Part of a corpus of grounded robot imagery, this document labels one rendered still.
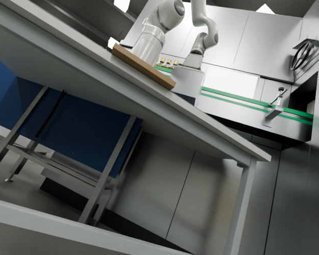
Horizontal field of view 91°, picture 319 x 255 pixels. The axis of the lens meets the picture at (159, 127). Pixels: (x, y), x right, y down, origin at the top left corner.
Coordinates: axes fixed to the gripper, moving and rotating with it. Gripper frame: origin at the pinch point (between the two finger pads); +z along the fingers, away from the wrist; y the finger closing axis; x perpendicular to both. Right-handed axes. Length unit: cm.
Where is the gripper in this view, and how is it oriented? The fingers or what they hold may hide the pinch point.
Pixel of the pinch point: (187, 76)
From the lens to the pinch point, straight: 96.6
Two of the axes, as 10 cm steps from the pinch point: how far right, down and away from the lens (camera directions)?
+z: -3.8, 8.8, -2.9
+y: -9.2, -3.1, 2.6
